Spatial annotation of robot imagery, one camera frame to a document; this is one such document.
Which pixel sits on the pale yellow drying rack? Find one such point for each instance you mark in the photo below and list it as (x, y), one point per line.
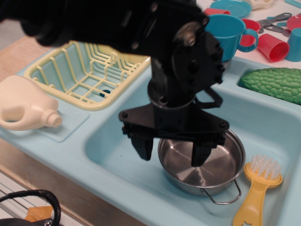
(88, 76)

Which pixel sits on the cream plastic jug bottle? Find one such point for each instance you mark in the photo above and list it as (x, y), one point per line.
(25, 106)

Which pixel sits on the orange tape piece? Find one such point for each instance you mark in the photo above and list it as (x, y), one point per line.
(38, 213)

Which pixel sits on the blue plastic plate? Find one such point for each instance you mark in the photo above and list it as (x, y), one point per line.
(237, 8)

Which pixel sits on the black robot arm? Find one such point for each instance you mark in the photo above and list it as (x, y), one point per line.
(186, 61)

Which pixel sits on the green bumpy toy gourd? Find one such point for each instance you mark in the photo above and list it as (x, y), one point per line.
(281, 83)

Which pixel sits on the stainless steel pot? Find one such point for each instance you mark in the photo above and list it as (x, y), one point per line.
(220, 170)

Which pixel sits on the grey toy utensil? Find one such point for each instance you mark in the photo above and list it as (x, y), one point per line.
(269, 24)

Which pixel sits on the red cup behind blue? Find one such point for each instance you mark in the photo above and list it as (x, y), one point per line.
(247, 39)

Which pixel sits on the red plastic cup lying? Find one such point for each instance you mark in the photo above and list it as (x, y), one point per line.
(272, 48)

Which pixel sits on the yellow dish brush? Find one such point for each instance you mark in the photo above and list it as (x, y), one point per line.
(263, 173)

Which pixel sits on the red item at right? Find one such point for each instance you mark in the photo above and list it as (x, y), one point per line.
(294, 22)

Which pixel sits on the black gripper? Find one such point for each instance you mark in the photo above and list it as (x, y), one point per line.
(144, 123)

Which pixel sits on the blue cup at right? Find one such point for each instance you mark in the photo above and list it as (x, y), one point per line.
(294, 42)

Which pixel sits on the cream toy item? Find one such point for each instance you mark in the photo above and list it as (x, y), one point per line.
(258, 4)

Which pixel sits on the blue plastic cup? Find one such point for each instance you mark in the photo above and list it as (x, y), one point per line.
(229, 30)

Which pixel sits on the red cup at back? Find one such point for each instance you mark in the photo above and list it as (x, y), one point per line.
(214, 11)

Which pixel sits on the grey toy faucet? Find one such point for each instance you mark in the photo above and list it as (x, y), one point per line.
(226, 66)

